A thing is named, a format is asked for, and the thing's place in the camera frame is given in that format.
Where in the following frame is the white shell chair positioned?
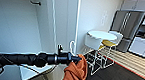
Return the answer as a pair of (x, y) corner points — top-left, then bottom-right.
(107, 30), (124, 51)

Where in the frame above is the white clothes hanger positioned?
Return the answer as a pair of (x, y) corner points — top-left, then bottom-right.
(68, 40), (78, 57)

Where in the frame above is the white folding chair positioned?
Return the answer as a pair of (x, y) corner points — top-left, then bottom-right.
(81, 32), (106, 76)

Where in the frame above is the white wall panel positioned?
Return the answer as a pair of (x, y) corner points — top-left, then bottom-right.
(101, 9), (109, 23)

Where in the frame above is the orange hoodie white lettering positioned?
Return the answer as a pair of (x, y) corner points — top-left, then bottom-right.
(59, 52), (90, 80)

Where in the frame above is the white kitchen counter unit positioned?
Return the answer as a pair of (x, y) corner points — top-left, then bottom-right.
(126, 28), (145, 62)

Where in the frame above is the round white table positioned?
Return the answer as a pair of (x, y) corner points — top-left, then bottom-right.
(85, 28), (119, 64)

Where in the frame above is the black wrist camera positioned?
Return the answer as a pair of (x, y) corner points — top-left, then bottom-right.
(55, 43), (64, 54)

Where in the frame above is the white wardrobe door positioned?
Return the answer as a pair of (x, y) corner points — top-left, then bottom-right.
(39, 0), (84, 80)

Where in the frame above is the black wall hook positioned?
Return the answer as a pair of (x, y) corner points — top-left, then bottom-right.
(29, 0), (42, 6)

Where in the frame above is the steel refrigerator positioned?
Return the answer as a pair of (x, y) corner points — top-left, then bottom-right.
(107, 8), (145, 55)

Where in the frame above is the white inner shelf unit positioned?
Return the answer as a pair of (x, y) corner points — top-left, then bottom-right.
(17, 61), (59, 80)

